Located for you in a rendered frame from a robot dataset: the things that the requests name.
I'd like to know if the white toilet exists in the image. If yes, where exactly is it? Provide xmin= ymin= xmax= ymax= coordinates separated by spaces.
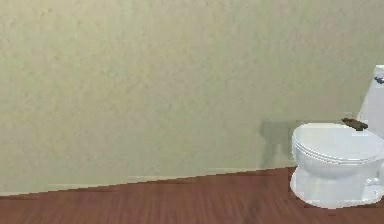
xmin=289 ymin=64 xmax=384 ymax=210

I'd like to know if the dark brown toilet hinge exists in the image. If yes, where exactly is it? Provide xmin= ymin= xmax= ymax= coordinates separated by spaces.
xmin=340 ymin=117 xmax=369 ymax=132

